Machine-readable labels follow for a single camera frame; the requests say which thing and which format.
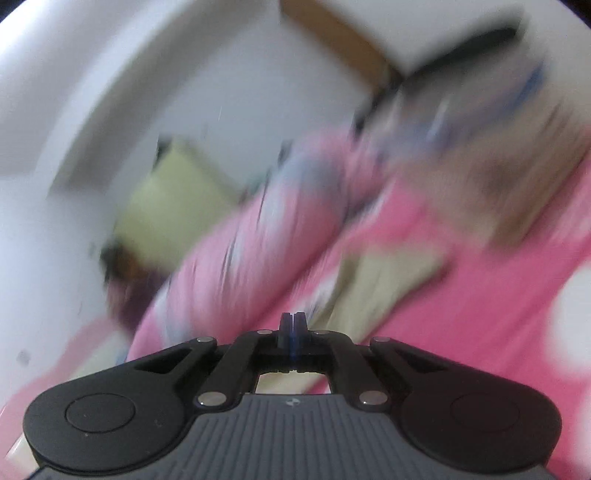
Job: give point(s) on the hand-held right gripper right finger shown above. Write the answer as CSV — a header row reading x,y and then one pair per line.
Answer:
x,y
300,334

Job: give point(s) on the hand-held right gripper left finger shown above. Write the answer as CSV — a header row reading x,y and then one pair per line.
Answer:
x,y
287,334

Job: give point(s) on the beige pants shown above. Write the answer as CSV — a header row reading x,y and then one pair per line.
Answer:
x,y
383,277

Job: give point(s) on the stack of folded clothes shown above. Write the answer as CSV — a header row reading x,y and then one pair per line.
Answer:
x,y
461,138

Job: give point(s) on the pink grey floral quilt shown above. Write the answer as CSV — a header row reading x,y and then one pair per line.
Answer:
x,y
277,230

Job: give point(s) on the pale yellow wardrobe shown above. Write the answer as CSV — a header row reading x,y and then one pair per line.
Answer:
x,y
180,198

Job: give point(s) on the pink floral blanket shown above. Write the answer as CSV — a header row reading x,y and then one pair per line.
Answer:
x,y
485,300

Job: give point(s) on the brown wooden door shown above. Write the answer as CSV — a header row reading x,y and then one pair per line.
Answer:
x,y
337,41

